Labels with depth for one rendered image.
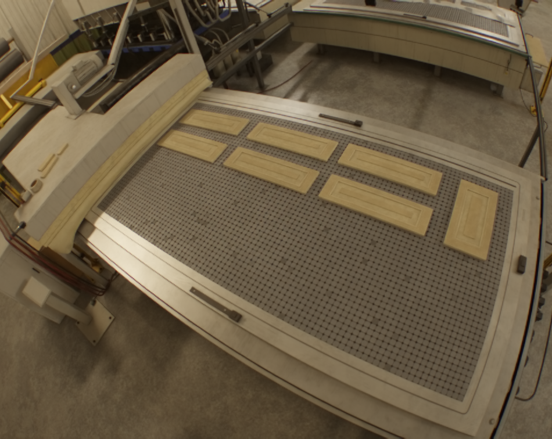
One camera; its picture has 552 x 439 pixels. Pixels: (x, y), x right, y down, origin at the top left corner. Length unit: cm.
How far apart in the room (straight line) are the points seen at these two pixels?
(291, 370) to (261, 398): 92
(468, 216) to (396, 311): 71
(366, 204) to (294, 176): 49
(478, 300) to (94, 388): 302
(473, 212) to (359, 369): 109
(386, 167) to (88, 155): 218
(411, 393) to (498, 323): 56
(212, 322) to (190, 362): 100
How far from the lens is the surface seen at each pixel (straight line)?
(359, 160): 205
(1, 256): 305
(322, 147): 215
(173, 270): 187
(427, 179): 200
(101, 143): 267
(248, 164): 214
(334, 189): 190
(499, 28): 486
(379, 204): 182
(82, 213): 270
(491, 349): 167
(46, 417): 364
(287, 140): 223
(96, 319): 330
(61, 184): 259
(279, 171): 203
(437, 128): 385
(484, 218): 195
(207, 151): 238
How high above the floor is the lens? 235
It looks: 54 degrees down
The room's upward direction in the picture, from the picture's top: 18 degrees counter-clockwise
